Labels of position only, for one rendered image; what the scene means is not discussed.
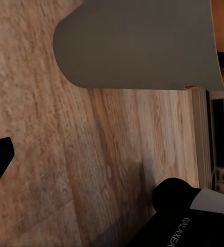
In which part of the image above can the trash can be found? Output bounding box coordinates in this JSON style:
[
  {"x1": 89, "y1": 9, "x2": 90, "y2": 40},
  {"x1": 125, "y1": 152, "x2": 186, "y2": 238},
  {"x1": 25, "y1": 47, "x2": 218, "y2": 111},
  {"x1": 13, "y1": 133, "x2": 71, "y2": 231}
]
[{"x1": 53, "y1": 0, "x2": 224, "y2": 91}]

